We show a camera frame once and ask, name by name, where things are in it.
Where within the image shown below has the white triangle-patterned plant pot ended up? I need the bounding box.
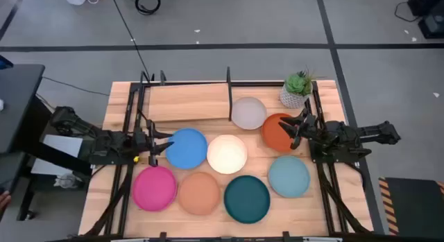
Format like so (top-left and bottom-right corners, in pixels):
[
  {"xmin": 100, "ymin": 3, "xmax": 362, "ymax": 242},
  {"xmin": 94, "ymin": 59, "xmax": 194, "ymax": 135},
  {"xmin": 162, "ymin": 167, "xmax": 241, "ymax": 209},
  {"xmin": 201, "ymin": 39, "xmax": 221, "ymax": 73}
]
[{"xmin": 279, "ymin": 83, "xmax": 309, "ymax": 110}]

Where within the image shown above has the black box with cable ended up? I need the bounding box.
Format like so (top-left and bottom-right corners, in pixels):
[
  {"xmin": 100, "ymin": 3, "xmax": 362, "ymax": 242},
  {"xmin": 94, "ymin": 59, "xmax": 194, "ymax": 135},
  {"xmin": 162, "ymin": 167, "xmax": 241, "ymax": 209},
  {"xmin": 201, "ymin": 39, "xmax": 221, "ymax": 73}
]
[{"xmin": 418, "ymin": 11, "xmax": 444, "ymax": 40}]

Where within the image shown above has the peach plate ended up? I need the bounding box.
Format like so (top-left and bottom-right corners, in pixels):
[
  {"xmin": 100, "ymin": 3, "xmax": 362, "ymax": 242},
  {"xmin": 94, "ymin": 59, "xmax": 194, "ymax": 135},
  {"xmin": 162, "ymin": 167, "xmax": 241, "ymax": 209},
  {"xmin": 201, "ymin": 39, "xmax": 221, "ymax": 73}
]
[{"xmin": 178, "ymin": 171, "xmax": 222, "ymax": 216}]

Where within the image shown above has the cream white plate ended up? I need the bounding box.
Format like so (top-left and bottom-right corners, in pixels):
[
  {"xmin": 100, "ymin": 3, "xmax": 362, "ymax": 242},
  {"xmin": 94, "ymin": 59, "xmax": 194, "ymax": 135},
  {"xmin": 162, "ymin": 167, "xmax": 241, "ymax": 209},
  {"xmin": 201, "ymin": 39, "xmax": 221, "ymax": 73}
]
[{"xmin": 206, "ymin": 134, "xmax": 248, "ymax": 175}]

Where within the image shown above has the person's hand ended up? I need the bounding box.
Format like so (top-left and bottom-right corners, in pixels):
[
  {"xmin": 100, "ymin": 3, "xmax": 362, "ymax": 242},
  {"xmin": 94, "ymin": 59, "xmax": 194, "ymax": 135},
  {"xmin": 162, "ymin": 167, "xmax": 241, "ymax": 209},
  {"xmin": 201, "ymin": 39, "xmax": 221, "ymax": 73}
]
[{"xmin": 0, "ymin": 190, "xmax": 12, "ymax": 210}]

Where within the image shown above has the dark teal plate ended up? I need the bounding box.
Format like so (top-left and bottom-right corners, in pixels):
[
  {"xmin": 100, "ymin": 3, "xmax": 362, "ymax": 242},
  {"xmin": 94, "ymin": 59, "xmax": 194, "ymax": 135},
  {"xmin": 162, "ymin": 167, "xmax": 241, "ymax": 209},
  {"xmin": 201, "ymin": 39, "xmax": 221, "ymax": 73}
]
[{"xmin": 223, "ymin": 175, "xmax": 271, "ymax": 225}]

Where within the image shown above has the black coiled cable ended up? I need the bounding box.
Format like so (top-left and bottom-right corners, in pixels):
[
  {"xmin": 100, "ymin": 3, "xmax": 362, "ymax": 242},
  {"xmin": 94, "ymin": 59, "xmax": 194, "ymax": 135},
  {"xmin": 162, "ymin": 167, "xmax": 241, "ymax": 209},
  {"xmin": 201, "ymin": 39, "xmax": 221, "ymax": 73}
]
[{"xmin": 134, "ymin": 0, "xmax": 162, "ymax": 16}]

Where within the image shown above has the rust orange plate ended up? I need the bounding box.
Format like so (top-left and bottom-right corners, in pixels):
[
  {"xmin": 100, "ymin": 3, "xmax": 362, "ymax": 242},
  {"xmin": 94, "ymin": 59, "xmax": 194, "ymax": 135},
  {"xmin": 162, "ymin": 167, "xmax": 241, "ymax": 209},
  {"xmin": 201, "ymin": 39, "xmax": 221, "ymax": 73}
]
[{"xmin": 261, "ymin": 112, "xmax": 296, "ymax": 153}]

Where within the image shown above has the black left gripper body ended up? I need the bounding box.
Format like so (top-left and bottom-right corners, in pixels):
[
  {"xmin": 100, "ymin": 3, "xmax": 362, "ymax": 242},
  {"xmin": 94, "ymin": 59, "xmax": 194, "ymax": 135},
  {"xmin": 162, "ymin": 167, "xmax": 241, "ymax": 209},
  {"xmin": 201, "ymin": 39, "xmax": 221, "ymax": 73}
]
[{"xmin": 131, "ymin": 119, "xmax": 159, "ymax": 168}]

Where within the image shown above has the thin black desk cable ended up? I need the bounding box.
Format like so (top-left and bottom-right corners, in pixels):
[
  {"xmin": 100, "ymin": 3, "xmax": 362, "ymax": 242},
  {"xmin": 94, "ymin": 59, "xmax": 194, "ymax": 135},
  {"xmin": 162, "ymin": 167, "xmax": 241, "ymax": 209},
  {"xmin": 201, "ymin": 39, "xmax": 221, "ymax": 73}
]
[{"xmin": 41, "ymin": 76, "xmax": 110, "ymax": 97}]

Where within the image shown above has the blue plate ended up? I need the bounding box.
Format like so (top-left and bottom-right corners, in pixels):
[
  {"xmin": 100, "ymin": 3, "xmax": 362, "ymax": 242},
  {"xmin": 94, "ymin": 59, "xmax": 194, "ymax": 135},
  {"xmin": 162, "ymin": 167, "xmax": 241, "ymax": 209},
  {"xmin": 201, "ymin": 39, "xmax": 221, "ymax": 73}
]
[{"xmin": 165, "ymin": 128, "xmax": 209, "ymax": 171}]

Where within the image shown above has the black wire dish rack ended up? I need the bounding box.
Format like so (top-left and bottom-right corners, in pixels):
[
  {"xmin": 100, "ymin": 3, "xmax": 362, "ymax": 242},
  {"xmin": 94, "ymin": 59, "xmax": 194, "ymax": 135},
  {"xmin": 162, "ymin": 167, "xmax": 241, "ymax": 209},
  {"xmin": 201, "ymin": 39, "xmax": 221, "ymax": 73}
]
[{"xmin": 137, "ymin": 66, "xmax": 234, "ymax": 132}]

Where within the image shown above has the pink plate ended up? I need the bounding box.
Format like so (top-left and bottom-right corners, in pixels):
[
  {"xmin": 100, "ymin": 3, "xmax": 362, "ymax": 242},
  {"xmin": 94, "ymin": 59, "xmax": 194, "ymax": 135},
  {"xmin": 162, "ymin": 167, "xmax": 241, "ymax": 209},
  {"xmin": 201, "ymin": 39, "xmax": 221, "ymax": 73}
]
[{"xmin": 132, "ymin": 166, "xmax": 178, "ymax": 212}]

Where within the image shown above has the black mat with hazard stripes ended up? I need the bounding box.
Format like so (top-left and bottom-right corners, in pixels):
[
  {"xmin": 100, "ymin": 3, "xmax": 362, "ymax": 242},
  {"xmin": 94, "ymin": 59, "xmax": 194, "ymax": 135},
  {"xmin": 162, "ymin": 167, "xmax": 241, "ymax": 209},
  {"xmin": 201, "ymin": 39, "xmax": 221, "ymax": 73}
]
[{"xmin": 377, "ymin": 177, "xmax": 444, "ymax": 236}]

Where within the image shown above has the clear plastic bag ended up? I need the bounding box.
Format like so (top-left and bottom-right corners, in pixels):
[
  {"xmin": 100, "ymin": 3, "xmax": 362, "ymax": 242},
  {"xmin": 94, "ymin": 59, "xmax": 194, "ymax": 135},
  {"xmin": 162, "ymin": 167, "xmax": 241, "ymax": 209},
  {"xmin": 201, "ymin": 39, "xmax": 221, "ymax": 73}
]
[{"xmin": 53, "ymin": 172, "xmax": 83, "ymax": 190}]

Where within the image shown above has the white flat board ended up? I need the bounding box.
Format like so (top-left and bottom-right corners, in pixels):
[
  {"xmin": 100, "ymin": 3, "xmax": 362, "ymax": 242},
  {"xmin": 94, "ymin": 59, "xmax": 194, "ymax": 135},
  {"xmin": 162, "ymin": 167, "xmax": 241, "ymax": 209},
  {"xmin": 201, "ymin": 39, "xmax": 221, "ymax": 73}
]
[{"xmin": 31, "ymin": 134, "xmax": 84, "ymax": 176}]

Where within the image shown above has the black equipment case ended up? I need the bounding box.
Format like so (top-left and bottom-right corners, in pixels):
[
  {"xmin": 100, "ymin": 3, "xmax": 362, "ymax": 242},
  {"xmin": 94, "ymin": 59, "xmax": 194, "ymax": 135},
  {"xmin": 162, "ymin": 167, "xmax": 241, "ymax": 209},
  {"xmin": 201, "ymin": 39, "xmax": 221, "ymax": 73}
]
[{"xmin": 407, "ymin": 0, "xmax": 444, "ymax": 17}]

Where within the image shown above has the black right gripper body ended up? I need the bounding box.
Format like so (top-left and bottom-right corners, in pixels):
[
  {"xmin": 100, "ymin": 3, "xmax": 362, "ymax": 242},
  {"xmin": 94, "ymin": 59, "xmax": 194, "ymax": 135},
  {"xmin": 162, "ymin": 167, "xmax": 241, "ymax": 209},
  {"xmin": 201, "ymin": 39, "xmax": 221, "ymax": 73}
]
[{"xmin": 292, "ymin": 107, "xmax": 324, "ymax": 150}]

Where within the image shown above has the long black cable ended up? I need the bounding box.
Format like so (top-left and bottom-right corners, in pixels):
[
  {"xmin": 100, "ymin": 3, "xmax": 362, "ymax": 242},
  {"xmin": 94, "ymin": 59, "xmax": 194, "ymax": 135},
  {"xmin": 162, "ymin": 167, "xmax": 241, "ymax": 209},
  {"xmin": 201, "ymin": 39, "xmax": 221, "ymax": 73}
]
[{"xmin": 110, "ymin": 0, "xmax": 153, "ymax": 80}]

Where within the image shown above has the black desk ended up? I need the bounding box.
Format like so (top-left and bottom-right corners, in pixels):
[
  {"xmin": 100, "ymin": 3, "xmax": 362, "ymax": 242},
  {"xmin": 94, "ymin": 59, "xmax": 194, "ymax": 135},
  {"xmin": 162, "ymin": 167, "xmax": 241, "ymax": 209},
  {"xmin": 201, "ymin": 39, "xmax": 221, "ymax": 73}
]
[{"xmin": 0, "ymin": 63, "xmax": 93, "ymax": 222}]

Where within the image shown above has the black aluminium rig frame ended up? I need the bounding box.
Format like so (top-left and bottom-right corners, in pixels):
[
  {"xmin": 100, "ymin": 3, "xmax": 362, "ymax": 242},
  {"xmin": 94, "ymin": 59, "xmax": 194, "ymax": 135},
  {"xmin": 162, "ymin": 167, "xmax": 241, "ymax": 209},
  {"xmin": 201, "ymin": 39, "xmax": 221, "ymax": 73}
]
[{"xmin": 81, "ymin": 80, "xmax": 375, "ymax": 242}]

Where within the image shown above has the light blue-grey plate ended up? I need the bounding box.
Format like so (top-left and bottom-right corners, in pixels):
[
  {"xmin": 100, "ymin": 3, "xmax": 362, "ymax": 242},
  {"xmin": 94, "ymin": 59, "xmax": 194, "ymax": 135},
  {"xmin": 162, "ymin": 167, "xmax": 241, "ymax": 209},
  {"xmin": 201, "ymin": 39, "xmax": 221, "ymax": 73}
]
[{"xmin": 267, "ymin": 155, "xmax": 311, "ymax": 199}]

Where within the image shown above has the grey taupe plate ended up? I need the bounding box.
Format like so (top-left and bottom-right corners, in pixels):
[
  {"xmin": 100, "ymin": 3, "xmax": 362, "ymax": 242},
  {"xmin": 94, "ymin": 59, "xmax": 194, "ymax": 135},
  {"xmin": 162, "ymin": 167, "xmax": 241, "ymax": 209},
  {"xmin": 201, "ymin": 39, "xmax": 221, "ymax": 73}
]
[{"xmin": 231, "ymin": 96, "xmax": 268, "ymax": 130}]

